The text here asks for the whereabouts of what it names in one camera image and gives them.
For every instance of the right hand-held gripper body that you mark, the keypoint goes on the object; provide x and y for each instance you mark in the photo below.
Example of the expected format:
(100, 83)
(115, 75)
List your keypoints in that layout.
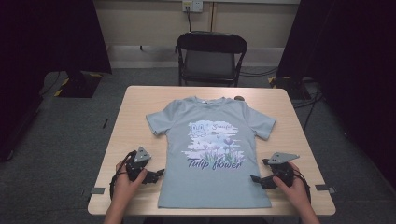
(281, 169)

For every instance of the black curtain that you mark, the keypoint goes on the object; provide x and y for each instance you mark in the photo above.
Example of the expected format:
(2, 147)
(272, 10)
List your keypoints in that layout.
(46, 37)
(358, 62)

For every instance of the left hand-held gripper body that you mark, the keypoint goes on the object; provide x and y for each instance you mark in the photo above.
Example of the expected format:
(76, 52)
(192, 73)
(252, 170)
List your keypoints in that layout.
(137, 165)

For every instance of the person's left hand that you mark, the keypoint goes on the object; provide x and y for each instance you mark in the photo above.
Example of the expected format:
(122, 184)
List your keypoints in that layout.
(126, 189)

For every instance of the black folding chair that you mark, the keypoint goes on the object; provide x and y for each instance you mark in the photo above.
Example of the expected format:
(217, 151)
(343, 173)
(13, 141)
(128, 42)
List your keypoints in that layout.
(211, 42)

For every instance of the light blue printed t-shirt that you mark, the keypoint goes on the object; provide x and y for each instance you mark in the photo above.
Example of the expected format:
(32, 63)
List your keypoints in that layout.
(211, 186)

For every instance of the white wall socket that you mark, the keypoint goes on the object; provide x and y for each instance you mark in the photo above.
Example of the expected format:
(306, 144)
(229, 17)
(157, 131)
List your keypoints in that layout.
(196, 5)

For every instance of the person's right hand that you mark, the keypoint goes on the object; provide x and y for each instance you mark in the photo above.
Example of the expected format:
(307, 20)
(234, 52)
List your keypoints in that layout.
(295, 191)

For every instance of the grey tape strip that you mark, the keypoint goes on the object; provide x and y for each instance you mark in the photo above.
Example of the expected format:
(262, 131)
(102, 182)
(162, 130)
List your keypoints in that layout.
(323, 188)
(97, 190)

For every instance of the black stand base yellow stripes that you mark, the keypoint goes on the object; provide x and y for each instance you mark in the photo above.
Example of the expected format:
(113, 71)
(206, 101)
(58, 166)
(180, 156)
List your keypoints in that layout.
(77, 87)
(292, 88)

